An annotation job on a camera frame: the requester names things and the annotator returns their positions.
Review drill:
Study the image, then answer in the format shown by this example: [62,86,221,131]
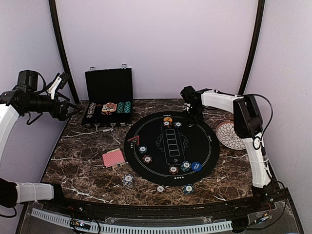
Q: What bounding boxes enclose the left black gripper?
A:
[23,90,80,121]

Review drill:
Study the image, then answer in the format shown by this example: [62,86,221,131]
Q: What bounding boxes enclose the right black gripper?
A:
[182,105,204,125]

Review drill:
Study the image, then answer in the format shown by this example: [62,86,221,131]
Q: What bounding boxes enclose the orange round blind button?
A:
[163,117,173,122]

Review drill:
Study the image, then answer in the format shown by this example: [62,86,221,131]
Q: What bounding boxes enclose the brown chip front mat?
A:
[169,166,179,175]

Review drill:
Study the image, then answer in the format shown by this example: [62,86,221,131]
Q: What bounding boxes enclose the brown chip mat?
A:
[142,155,153,164]
[169,166,179,175]

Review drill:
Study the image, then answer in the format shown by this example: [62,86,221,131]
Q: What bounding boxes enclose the blue white chip stack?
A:
[122,174,134,187]

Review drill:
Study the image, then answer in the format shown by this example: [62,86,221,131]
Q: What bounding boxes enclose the blue green chip stack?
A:
[183,184,195,195]

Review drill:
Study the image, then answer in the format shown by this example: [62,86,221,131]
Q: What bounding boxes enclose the brown white chip stack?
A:
[156,185,165,194]

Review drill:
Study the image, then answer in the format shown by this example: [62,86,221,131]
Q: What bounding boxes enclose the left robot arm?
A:
[0,89,81,213]

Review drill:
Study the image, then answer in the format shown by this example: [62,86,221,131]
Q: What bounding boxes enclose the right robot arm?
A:
[180,86,271,189]

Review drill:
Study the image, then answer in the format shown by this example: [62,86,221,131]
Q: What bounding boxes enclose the blue tan chip row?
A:
[86,102,96,118]

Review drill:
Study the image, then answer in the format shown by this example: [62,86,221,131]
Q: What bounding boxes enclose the red dice set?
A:
[101,112,112,116]

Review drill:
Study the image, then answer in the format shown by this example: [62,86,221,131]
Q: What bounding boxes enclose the card deck in case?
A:
[101,103,117,112]

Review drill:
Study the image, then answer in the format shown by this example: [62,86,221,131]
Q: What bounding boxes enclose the clear round dealer button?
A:
[105,103,115,109]

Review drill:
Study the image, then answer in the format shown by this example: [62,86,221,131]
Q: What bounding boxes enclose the black poker chip case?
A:
[81,68,134,127]

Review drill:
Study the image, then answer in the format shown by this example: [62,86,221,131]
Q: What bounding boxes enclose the green chip row left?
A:
[116,102,124,114]

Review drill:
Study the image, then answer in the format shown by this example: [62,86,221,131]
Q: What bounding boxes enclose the green chip row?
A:
[116,102,124,114]
[123,101,131,114]

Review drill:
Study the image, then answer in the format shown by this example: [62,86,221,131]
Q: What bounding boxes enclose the white floral patterned plate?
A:
[215,121,246,150]

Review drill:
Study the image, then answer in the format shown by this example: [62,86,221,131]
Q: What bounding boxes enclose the green chip row right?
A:
[123,101,131,114]

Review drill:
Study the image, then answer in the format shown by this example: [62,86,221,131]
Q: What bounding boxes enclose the round black poker mat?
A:
[124,111,220,186]

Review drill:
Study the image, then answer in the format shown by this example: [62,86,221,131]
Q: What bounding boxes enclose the red-backed card deck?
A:
[102,150,126,169]

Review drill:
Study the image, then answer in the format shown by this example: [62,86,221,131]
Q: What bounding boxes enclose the blue round blind button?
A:
[191,162,202,172]

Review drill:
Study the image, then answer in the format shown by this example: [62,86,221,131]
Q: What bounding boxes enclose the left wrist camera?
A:
[14,70,70,101]

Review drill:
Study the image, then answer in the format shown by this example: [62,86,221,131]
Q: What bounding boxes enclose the white slotted cable duct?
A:
[31,208,233,234]

